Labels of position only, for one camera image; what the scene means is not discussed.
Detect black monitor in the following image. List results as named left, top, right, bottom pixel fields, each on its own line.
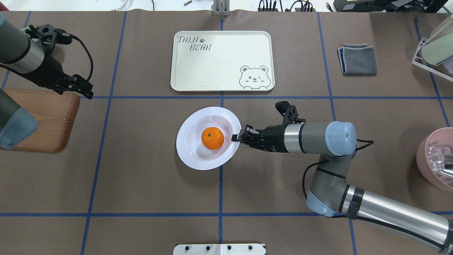
left=333, top=0, right=448, bottom=13

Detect pink bowl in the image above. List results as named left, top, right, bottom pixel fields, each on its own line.
left=416, top=127, right=453, bottom=192

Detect metal scoop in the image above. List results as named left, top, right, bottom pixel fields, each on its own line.
left=436, top=153, right=453, bottom=179

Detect green cup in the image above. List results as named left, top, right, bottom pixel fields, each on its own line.
left=421, top=33, right=453, bottom=65

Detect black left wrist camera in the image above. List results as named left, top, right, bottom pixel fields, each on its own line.
left=24, top=24, right=74, bottom=46

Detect orange mandarin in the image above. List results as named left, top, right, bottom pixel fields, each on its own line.
left=201, top=126, right=225, bottom=150

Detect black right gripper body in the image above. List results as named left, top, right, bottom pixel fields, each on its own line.
left=253, top=125, right=286, bottom=152

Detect purple cup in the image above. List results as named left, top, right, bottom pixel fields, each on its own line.
left=442, top=56, right=453, bottom=74

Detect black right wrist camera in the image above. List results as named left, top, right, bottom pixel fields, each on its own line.
left=275, top=101, right=306, bottom=126

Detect folded grey cloth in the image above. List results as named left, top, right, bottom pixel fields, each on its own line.
left=337, top=44, right=377, bottom=76

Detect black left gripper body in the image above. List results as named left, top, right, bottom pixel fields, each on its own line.
left=34, top=55, right=79, bottom=94

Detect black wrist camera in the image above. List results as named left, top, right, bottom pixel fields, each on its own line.
left=275, top=101, right=306, bottom=126
left=24, top=24, right=74, bottom=46

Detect wooden cutting board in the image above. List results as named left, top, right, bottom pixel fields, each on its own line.
left=4, top=89, right=80, bottom=152

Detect cream bear tray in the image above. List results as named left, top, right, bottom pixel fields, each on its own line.
left=170, top=31, right=275, bottom=92

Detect aluminium frame post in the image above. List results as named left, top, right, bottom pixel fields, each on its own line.
left=211, top=0, right=231, bottom=18

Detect clear ice cubes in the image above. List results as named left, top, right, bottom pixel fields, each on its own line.
left=426, top=140, right=453, bottom=178

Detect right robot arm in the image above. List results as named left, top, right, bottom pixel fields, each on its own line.
left=231, top=119, right=452, bottom=255

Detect white round plate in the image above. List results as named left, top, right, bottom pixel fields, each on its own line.
left=175, top=107, right=241, bottom=170

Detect white cup rack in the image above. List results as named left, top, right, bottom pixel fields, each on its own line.
left=412, top=14, right=453, bottom=82

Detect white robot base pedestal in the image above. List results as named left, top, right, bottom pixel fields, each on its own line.
left=173, top=243, right=267, bottom=255

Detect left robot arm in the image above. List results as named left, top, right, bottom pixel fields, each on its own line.
left=0, top=15, right=94, bottom=149

